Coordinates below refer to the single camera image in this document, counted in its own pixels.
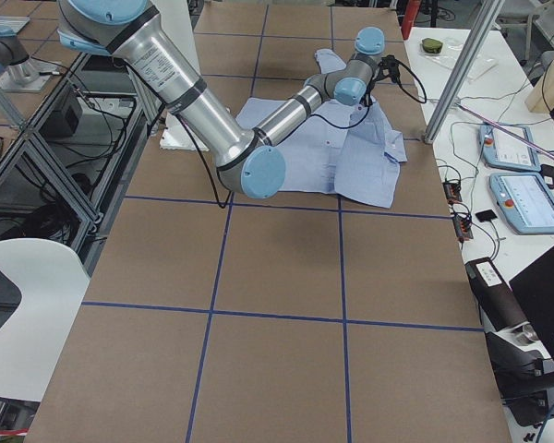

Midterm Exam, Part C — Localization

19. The white chair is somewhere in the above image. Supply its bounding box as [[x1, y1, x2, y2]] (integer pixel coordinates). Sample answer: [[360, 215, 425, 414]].
[[0, 238, 90, 402]]

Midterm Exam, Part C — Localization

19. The green cloth pouch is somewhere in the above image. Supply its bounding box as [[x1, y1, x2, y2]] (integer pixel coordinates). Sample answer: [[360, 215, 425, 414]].
[[421, 38, 443, 54]]

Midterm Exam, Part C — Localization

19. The upper blue teach pendant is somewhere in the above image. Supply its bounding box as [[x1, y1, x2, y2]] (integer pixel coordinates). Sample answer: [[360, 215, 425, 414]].
[[479, 124, 541, 173]]

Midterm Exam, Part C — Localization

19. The brown cylinder device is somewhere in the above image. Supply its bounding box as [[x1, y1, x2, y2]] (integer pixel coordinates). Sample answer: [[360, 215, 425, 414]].
[[464, 257, 527, 330]]

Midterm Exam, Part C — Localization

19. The blue teach pendant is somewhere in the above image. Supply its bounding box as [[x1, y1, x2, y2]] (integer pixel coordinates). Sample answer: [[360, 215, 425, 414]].
[[479, 124, 541, 173], [488, 172, 554, 234]]

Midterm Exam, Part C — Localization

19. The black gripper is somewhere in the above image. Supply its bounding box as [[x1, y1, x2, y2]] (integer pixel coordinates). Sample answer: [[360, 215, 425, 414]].
[[378, 54, 400, 83]]

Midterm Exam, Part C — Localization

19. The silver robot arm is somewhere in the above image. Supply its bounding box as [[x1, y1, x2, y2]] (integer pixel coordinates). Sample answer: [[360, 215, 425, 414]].
[[58, 1, 385, 198], [0, 28, 30, 75]]

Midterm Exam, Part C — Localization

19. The light blue striped dress shirt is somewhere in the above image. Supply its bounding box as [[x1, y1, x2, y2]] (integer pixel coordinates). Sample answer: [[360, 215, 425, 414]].
[[235, 45, 407, 208]]

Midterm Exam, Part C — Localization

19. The lower blue teach pendant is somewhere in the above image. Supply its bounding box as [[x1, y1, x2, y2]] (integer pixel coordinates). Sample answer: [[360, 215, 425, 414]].
[[488, 172, 554, 234]]

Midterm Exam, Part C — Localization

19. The aluminium frame post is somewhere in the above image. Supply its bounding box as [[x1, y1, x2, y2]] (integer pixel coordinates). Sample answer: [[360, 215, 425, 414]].
[[423, 0, 504, 144]]

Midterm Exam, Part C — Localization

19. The black monitor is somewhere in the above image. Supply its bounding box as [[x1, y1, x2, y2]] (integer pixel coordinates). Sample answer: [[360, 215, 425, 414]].
[[510, 246, 554, 360]]

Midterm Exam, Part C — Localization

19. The red cylinder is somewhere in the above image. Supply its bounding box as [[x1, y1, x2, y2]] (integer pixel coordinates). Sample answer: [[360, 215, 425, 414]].
[[401, 0, 421, 41]]

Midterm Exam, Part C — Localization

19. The reacher grabber stick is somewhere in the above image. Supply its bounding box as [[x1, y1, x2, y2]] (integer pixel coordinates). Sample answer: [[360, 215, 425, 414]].
[[455, 102, 554, 170]]

